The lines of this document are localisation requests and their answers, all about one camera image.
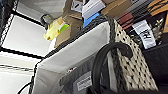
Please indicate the black flat bag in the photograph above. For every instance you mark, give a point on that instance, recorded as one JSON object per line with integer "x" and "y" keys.
{"x": 156, "y": 63}

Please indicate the small open cardboard box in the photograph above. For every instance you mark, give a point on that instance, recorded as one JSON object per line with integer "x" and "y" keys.
{"x": 69, "y": 7}

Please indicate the yellow green toy bowls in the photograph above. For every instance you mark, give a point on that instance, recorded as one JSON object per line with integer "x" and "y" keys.
{"x": 55, "y": 30}

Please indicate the plain brown cardboard box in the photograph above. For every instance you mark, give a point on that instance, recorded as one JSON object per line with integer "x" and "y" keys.
{"x": 115, "y": 7}

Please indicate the white tag black print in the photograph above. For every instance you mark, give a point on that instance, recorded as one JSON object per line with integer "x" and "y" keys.
{"x": 144, "y": 33}

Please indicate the cardboard box white label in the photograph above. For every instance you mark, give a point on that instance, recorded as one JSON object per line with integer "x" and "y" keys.
{"x": 70, "y": 30}

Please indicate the plain white box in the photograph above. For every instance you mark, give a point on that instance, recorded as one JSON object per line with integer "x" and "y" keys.
{"x": 93, "y": 8}

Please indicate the light blue box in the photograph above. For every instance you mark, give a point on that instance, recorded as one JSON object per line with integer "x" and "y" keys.
{"x": 90, "y": 20}

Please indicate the orange plush toy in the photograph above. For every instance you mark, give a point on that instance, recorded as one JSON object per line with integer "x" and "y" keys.
{"x": 158, "y": 6}

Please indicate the red packet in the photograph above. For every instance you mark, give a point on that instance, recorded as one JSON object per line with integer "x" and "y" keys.
{"x": 126, "y": 20}

